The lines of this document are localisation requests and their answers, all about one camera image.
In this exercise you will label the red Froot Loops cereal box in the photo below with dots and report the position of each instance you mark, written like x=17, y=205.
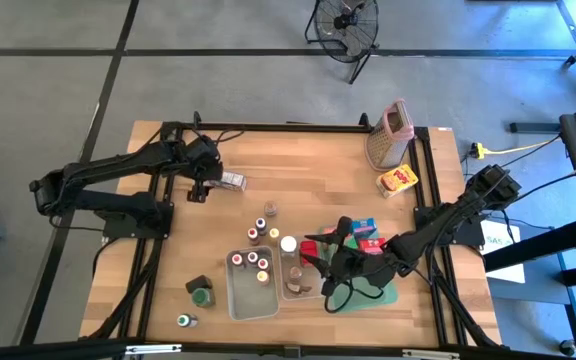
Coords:
x=372, y=245

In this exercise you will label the clear plastic bin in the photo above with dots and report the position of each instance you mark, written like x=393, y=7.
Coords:
x=285, y=265

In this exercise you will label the small green-capped bottle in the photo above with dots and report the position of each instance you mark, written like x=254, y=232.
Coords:
x=186, y=320

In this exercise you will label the blue-capped dye bottle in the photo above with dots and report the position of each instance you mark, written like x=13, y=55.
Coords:
x=261, y=224

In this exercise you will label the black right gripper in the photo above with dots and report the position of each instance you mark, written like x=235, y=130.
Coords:
x=355, y=267

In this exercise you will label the blue Rice Krispies cereal box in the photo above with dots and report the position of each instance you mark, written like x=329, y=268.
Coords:
x=364, y=227

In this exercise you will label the white-lidded glass spice jar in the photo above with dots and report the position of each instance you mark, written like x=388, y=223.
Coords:
x=288, y=245

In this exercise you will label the red-lidded spice tin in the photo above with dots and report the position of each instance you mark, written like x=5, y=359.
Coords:
x=309, y=252

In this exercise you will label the black caster wheel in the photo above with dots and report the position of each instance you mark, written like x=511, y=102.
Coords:
x=567, y=347

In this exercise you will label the yellow power strip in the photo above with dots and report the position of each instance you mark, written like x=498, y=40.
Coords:
x=478, y=150

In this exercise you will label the teal plastic bin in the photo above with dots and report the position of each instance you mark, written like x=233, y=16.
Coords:
x=390, y=292

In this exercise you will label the black floor fan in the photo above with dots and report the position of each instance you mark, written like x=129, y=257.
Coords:
x=345, y=30

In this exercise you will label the green-lidded spice jar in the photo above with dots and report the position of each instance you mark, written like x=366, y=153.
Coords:
x=203, y=296

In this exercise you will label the white printed paper sheet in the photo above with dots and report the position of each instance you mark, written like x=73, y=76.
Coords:
x=498, y=235

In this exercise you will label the yellow Corn Pops cereal box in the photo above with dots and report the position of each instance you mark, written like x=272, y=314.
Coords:
x=397, y=181

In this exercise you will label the black camera rig beam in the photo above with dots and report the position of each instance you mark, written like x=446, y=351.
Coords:
x=43, y=352

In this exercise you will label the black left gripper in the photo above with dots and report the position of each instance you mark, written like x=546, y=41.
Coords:
x=202, y=156

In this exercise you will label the grey desk foot bar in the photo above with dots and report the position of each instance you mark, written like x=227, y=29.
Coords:
x=533, y=127

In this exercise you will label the black aluminium table frame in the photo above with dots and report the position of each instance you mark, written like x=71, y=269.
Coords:
x=293, y=127

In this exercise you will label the yellow-capped dye bottle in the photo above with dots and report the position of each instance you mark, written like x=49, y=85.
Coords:
x=274, y=234

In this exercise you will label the small glass spice jar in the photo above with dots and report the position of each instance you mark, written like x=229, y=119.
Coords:
x=270, y=208
x=295, y=273

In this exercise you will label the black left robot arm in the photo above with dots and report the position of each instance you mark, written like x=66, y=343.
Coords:
x=118, y=160

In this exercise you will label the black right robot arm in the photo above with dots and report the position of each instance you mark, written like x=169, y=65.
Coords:
x=443, y=225

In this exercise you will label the red-capped dye bottle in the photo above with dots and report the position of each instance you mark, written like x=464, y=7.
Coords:
x=253, y=234

